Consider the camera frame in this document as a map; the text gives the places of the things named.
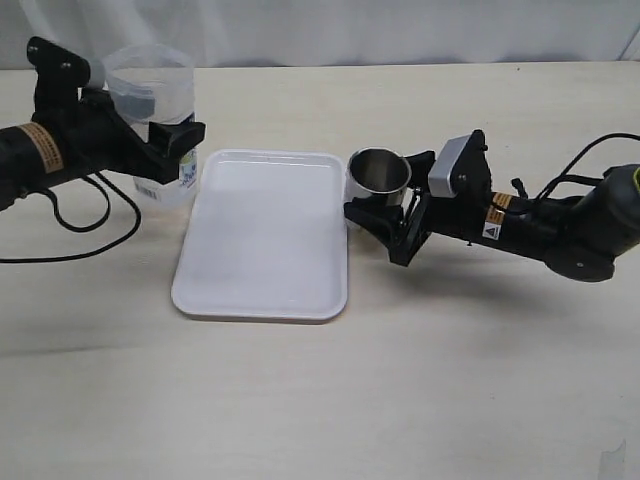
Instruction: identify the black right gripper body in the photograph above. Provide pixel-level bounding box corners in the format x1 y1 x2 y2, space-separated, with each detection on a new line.
389 129 492 265

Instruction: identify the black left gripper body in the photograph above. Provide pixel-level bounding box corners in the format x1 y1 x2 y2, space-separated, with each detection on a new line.
27 37 144 178

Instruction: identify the clear plastic cup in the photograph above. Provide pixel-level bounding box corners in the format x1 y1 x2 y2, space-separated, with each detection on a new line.
103 44 198 211

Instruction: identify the stainless steel cup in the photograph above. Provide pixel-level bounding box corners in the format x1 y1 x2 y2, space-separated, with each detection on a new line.
343 147 412 207

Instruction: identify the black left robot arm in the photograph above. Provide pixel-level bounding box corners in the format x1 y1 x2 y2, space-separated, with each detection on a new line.
1 36 206 209

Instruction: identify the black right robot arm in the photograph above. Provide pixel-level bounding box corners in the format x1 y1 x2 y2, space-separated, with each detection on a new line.
343 129 639 283

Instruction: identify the white backdrop curtain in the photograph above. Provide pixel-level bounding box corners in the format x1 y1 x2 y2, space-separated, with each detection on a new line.
1 1 639 69

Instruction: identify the white plastic tray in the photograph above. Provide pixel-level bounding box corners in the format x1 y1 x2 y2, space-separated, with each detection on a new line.
171 149 348 323

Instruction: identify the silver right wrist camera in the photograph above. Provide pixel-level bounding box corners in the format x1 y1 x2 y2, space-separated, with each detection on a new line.
427 135 471 198

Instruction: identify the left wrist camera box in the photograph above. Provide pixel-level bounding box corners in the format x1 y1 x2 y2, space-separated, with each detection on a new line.
84 58 106 90

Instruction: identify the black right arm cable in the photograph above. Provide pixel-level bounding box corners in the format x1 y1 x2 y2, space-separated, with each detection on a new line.
509 131 640 216

